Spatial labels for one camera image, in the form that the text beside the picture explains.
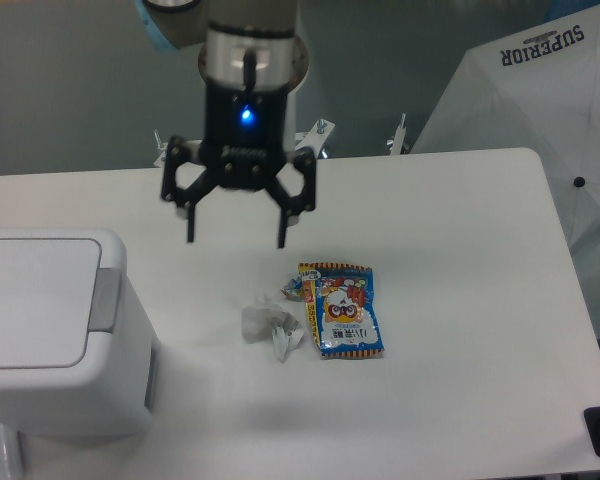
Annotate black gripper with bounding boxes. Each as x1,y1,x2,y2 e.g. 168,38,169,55
160,84,318,250

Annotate white push-lid trash can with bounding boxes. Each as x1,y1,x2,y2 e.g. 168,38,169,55
0,228,160,437

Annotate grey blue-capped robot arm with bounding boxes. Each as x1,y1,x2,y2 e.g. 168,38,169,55
136,1,317,247

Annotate small torn blue wrapper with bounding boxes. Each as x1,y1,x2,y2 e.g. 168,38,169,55
281,276,305,302

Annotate crumpled white paper wrapper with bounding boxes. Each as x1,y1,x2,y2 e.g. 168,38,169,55
241,301,306,363

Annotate blue cartoon snack bag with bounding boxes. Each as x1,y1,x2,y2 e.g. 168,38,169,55
298,262,384,359

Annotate white Superior umbrella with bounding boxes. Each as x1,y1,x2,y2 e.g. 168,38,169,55
413,4,600,244

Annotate white metal base bracket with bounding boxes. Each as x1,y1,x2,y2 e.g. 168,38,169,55
153,119,336,168

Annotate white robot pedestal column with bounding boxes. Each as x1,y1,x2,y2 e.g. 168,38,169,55
283,90,296,151

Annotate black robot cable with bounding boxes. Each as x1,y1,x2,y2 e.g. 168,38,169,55
242,47,259,94

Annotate silver clamp bracket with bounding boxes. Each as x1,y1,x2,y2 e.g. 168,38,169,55
386,112,410,155

